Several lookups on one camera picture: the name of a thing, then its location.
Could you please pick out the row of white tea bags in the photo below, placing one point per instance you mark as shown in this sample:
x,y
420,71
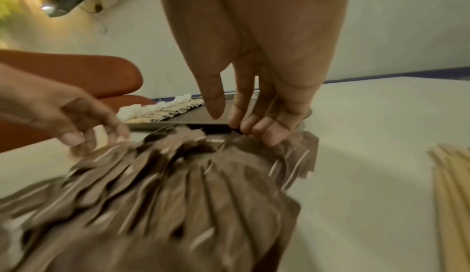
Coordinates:
x,y
134,110

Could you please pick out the row of gold coffee sachets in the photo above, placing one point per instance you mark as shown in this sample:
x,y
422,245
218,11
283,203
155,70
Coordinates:
x,y
165,112

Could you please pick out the person's left hand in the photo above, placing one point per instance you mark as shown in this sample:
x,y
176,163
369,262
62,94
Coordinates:
x,y
55,108

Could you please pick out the pile of brown sugar packets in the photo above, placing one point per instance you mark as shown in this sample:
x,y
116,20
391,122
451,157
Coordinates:
x,y
183,201

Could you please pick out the red padded chair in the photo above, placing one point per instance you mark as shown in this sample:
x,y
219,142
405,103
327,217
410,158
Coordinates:
x,y
73,70

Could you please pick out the bundle of wooden stirrers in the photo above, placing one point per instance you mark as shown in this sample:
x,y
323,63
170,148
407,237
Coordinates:
x,y
451,192

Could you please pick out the person's right hand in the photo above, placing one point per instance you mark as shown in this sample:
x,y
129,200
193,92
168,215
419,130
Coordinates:
x,y
264,33

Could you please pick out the brown plastic tray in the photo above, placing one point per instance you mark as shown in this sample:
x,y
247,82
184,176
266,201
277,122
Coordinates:
x,y
194,115

